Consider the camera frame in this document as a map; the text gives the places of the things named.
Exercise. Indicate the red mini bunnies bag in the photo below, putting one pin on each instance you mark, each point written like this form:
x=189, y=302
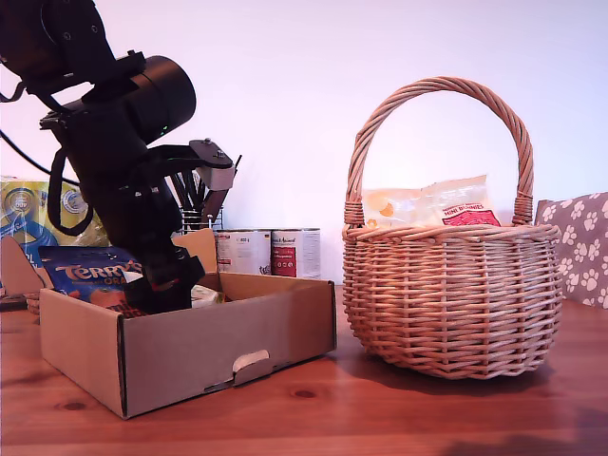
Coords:
x=465, y=214

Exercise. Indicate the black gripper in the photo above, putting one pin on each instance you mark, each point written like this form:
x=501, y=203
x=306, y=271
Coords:
x=142, y=223

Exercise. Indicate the white truffle sweets bag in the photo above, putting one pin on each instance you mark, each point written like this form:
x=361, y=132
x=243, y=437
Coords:
x=206, y=297

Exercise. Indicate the blue Terry's mini eggs bag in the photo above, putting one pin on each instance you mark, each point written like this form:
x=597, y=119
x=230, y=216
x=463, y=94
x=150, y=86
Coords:
x=76, y=273

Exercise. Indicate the dark flat object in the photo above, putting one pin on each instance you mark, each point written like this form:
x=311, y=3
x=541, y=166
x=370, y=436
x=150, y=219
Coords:
x=12, y=304

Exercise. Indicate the brown cardboard box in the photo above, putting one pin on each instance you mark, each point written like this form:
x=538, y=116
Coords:
x=214, y=342

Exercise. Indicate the paw print chair cushion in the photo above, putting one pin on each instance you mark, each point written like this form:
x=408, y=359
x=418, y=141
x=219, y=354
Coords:
x=584, y=247

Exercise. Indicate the yellow kitchen towel pack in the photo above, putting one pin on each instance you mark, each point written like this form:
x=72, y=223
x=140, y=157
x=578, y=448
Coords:
x=24, y=204

